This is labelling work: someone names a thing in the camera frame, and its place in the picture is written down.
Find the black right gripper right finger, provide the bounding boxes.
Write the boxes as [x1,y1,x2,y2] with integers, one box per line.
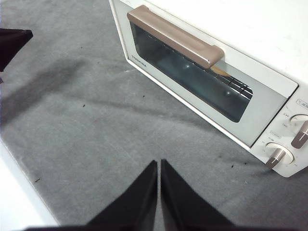
[160,158,243,231]

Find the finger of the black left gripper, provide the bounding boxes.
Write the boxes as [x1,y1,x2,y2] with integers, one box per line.
[0,28,34,73]

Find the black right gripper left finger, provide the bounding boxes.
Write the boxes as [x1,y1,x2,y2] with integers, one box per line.
[24,159,159,231]

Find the golden braided bread loaf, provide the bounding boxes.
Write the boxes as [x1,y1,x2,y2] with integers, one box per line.
[211,65,228,78]

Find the cream Toshiba toaster oven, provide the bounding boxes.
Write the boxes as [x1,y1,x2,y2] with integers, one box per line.
[108,0,308,179]

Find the timer knob with tan grip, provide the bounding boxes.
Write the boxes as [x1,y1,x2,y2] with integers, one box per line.
[264,141,295,169]

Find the temperature knob with tan grip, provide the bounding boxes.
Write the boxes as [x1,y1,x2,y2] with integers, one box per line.
[289,115,308,150]

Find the metal wire oven rack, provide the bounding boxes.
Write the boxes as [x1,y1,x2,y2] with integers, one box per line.
[216,72,254,100]

